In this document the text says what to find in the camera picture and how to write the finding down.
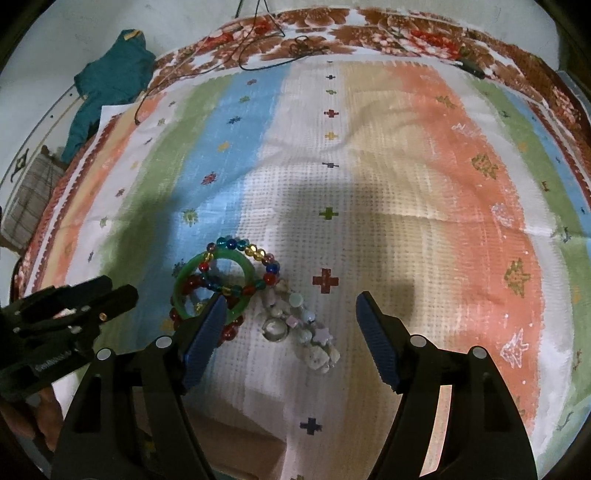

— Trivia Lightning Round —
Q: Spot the striped woven mat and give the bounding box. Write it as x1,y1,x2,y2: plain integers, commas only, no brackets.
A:
34,59,591,480

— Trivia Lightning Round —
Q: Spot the black cable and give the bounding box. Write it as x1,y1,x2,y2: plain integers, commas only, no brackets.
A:
238,0,334,73
134,0,296,125

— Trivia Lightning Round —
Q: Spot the black charger plug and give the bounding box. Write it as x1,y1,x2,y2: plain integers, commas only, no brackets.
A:
457,58,485,79

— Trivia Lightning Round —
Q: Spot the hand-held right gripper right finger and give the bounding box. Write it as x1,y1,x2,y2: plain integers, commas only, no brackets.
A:
356,291,539,480

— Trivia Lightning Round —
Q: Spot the teal garment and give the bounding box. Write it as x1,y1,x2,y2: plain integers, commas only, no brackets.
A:
62,30,158,163

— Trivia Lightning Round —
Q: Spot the white curved bed rail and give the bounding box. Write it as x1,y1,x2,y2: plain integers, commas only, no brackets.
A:
0,83,82,185

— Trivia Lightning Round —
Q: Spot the person's left hand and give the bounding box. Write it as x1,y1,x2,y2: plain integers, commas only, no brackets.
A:
0,387,64,452

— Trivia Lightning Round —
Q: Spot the multicolour glass bead bracelet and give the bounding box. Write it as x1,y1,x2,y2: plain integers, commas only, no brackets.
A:
185,236,281,302

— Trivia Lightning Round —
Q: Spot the green jade bangle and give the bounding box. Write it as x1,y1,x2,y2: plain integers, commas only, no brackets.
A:
172,249,254,325

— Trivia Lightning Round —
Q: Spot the plaid pillow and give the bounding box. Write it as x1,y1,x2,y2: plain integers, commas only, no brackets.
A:
2,145,68,253

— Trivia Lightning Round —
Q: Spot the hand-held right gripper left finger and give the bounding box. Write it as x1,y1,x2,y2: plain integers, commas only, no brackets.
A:
51,293,228,480

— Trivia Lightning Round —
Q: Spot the white bead bracelet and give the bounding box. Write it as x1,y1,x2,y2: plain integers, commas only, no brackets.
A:
262,279,343,373

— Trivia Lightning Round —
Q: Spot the silver ring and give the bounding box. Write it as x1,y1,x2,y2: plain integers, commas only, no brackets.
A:
261,318,290,345

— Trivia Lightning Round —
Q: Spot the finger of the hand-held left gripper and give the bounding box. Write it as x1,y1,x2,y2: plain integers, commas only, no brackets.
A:
13,285,140,348
0,275,114,325

